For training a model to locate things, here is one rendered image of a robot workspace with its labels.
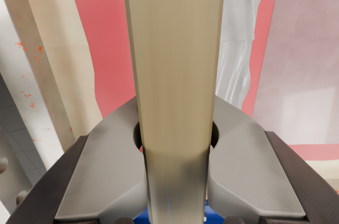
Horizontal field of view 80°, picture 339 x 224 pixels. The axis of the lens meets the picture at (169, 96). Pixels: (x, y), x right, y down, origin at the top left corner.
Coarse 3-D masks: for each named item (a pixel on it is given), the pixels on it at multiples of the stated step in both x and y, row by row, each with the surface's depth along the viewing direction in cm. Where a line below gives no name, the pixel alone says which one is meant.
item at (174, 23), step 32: (128, 0) 6; (160, 0) 6; (192, 0) 6; (160, 32) 6; (192, 32) 6; (160, 64) 7; (192, 64) 7; (160, 96) 7; (192, 96) 7; (160, 128) 8; (192, 128) 8; (160, 160) 9; (192, 160) 9; (160, 192) 10; (192, 192) 10
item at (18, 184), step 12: (0, 132) 26; (0, 144) 26; (0, 156) 26; (12, 156) 28; (0, 168) 27; (12, 168) 28; (0, 180) 26; (12, 180) 28; (24, 180) 30; (0, 192) 26; (12, 192) 28; (24, 192) 31; (0, 204) 26; (12, 204) 28; (0, 216) 28
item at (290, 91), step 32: (96, 64) 26; (128, 64) 26; (256, 64) 26; (288, 64) 26; (320, 64) 26; (96, 96) 28; (128, 96) 28; (256, 96) 28; (288, 96) 28; (320, 96) 28; (288, 128) 31; (320, 128) 31; (320, 160) 34
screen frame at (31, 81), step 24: (0, 0) 19; (24, 0) 22; (0, 24) 20; (24, 24) 22; (0, 48) 22; (24, 48) 22; (0, 72) 23; (24, 72) 23; (48, 72) 26; (24, 96) 24; (48, 96) 26; (24, 120) 26; (48, 120) 26; (48, 144) 28; (48, 168) 30
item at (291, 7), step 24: (96, 0) 22; (120, 0) 22; (264, 0) 22; (288, 0) 22; (312, 0) 22; (336, 0) 22; (96, 24) 24; (120, 24) 24; (264, 24) 24; (288, 24) 24; (312, 24) 24; (336, 24) 24
